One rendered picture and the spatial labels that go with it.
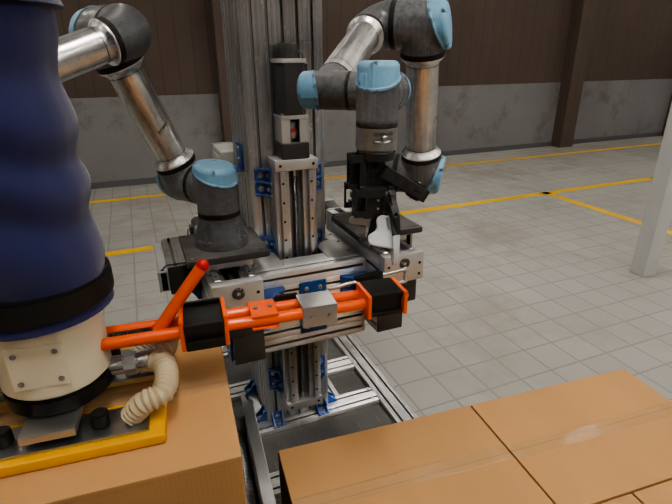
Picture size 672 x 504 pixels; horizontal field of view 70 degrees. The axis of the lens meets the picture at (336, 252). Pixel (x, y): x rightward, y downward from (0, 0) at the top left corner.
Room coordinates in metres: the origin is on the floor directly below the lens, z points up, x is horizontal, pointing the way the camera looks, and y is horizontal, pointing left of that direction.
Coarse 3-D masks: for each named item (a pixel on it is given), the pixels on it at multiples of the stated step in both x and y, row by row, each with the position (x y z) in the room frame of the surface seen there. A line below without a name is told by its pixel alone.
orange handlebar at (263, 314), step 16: (256, 304) 0.81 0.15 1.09; (272, 304) 0.81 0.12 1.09; (288, 304) 0.83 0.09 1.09; (352, 304) 0.82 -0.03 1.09; (176, 320) 0.77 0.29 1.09; (240, 320) 0.76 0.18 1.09; (256, 320) 0.77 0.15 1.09; (272, 320) 0.78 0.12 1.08; (288, 320) 0.79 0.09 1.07; (128, 336) 0.71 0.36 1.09; (144, 336) 0.71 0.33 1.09; (160, 336) 0.72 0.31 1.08; (176, 336) 0.73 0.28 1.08
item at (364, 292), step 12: (360, 288) 0.86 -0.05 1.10; (372, 288) 0.86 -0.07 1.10; (384, 288) 0.86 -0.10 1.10; (396, 288) 0.86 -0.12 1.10; (372, 300) 0.83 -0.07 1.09; (384, 300) 0.84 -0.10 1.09; (396, 300) 0.85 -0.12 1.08; (372, 312) 0.83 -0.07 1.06; (384, 312) 0.84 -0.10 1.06; (396, 312) 0.84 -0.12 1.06
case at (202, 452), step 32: (192, 352) 0.87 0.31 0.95; (192, 384) 0.76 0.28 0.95; (224, 384) 0.76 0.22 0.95; (0, 416) 0.67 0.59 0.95; (192, 416) 0.67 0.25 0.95; (224, 416) 0.67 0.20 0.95; (160, 448) 0.60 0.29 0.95; (192, 448) 0.60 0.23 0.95; (224, 448) 0.60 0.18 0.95; (0, 480) 0.54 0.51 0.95; (32, 480) 0.54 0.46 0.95; (64, 480) 0.53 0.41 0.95; (96, 480) 0.53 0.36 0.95; (128, 480) 0.53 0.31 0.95; (160, 480) 0.54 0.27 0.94; (192, 480) 0.56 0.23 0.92; (224, 480) 0.57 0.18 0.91
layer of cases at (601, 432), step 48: (576, 384) 1.27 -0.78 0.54; (624, 384) 1.27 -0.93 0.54; (384, 432) 1.07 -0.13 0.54; (432, 432) 1.06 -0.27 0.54; (480, 432) 1.06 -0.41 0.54; (528, 432) 1.06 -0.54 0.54; (576, 432) 1.06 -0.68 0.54; (624, 432) 1.06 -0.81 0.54; (288, 480) 0.90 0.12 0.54; (336, 480) 0.90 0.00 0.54; (384, 480) 0.90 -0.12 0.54; (432, 480) 0.90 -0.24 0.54; (480, 480) 0.90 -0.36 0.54; (528, 480) 0.90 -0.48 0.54; (576, 480) 0.89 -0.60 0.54; (624, 480) 0.89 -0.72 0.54
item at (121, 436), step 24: (96, 408) 0.63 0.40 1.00; (120, 408) 0.66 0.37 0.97; (0, 432) 0.58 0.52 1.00; (96, 432) 0.61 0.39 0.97; (120, 432) 0.61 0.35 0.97; (144, 432) 0.61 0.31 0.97; (0, 456) 0.56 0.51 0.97; (24, 456) 0.56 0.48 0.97; (48, 456) 0.56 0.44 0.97; (72, 456) 0.57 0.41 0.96; (96, 456) 0.58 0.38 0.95
